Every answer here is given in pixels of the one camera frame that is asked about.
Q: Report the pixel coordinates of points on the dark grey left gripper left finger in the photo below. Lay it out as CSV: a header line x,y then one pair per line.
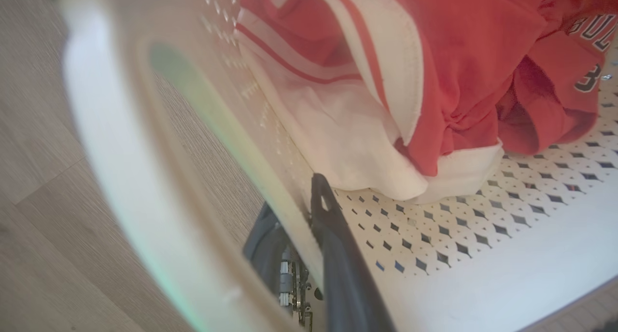
x,y
263,245

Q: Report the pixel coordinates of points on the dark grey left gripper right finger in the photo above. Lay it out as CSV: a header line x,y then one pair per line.
x,y
345,274

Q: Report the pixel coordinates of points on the white perforated plastic laundry basket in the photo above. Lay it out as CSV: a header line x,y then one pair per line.
x,y
483,255

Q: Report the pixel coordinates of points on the red and white striped garment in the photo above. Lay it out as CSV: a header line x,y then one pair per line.
x,y
386,81

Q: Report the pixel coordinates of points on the red jersey with lettering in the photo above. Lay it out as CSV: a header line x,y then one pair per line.
x,y
560,81

